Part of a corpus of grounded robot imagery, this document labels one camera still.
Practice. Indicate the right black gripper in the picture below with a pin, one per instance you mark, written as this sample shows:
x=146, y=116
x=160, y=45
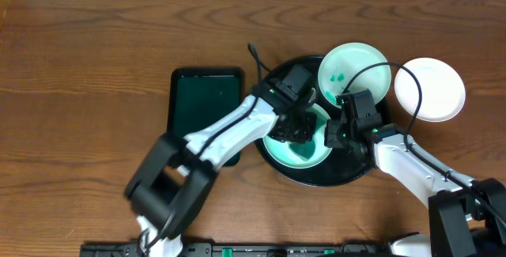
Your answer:
x=330, y=139

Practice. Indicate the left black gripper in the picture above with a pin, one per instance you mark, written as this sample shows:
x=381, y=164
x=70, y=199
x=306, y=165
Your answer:
x=295, y=129

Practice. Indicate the pale green plate bottom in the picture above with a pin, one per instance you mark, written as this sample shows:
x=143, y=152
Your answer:
x=282, y=154

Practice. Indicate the pale green plate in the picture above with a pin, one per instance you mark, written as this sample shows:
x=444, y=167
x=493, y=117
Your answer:
x=282, y=154
x=342, y=63

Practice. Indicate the white plate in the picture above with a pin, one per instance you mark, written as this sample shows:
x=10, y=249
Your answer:
x=443, y=91

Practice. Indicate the green wavy sponge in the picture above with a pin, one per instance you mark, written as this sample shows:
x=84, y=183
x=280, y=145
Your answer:
x=304, y=151

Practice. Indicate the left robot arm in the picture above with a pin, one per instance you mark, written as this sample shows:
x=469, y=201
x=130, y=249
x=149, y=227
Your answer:
x=168, y=190

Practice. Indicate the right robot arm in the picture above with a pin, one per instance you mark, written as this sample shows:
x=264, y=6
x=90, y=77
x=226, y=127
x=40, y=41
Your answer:
x=466, y=216

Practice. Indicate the round black tray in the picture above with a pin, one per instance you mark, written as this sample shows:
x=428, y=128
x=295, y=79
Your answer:
x=339, y=168

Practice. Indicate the rectangular green tray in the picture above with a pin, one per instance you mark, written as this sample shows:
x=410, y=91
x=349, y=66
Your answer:
x=200, y=96

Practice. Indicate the pale green plate top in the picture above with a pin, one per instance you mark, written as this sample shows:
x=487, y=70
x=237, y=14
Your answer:
x=342, y=63

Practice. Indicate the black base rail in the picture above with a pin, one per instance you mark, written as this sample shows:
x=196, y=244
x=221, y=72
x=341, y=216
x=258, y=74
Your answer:
x=230, y=250

